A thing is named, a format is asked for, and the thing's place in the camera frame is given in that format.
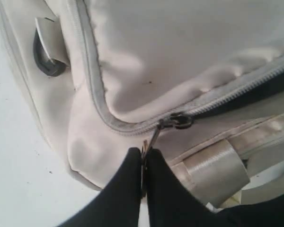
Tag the cream duffel bag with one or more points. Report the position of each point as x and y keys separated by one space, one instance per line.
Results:
x=200 y=80

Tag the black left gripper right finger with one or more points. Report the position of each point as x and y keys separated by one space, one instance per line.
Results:
x=171 y=205

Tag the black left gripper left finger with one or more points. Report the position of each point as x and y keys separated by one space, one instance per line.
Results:
x=118 y=204

